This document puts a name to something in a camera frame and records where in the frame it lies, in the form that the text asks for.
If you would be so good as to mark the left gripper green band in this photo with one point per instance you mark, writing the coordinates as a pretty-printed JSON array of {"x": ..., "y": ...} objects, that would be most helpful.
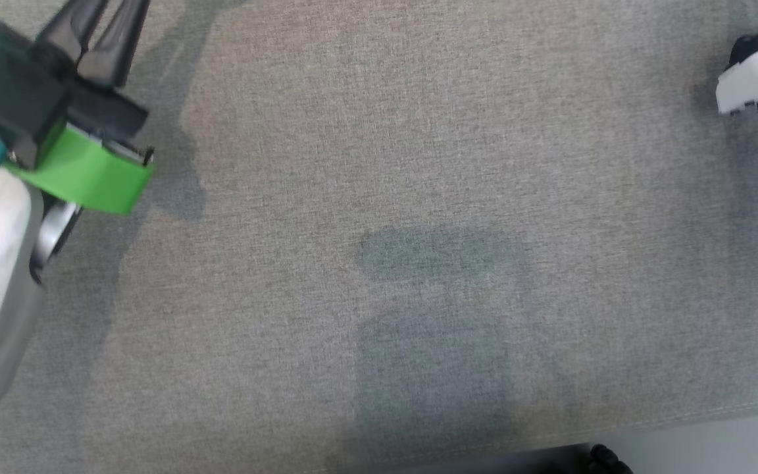
[{"x": 102, "y": 178}]

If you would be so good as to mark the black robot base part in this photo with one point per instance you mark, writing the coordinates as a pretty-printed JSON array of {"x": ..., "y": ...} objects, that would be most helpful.
[{"x": 606, "y": 462}]

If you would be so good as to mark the grey fabric sofa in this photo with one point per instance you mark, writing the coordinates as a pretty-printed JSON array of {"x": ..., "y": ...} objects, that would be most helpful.
[{"x": 385, "y": 230}]

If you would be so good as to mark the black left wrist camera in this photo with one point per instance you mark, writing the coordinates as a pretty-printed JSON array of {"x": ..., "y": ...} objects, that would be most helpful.
[{"x": 14, "y": 99}]

